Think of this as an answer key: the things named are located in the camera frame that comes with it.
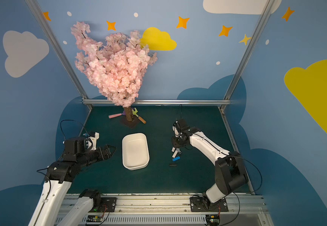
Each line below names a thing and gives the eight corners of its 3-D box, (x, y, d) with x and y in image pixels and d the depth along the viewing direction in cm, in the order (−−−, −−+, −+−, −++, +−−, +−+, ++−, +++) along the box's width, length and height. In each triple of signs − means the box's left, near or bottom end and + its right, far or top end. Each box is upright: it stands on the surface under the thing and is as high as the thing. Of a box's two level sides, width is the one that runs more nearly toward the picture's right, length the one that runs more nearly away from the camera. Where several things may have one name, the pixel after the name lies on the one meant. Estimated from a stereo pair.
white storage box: (123, 173, 88) (121, 169, 83) (123, 139, 103) (121, 134, 98) (150, 168, 90) (150, 164, 85) (147, 135, 105) (146, 131, 100)
